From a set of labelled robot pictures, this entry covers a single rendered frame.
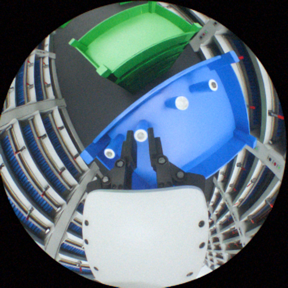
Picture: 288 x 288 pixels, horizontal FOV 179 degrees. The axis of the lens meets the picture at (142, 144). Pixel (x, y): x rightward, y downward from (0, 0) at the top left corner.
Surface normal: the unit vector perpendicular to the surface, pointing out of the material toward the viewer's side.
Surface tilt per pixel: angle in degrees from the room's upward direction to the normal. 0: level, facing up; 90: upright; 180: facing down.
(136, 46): 0
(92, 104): 0
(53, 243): 90
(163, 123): 0
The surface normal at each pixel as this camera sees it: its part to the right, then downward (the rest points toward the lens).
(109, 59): -0.05, 0.42
